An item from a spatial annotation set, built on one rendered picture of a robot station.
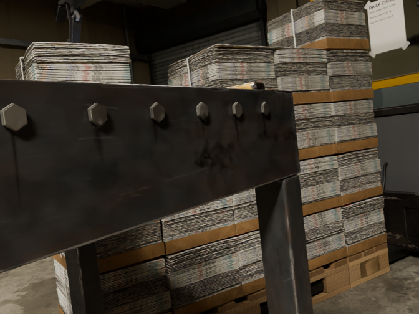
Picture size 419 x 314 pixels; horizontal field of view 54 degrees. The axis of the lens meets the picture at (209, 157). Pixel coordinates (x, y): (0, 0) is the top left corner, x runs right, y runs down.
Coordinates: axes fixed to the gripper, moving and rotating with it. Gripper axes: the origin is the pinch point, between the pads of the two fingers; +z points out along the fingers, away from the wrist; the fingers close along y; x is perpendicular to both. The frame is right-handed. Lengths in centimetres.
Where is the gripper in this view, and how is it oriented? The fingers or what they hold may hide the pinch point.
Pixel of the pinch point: (65, 35)
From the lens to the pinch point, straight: 148.1
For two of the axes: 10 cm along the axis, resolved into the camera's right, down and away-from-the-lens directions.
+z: -4.2, 4.6, 7.8
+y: 3.4, 8.8, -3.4
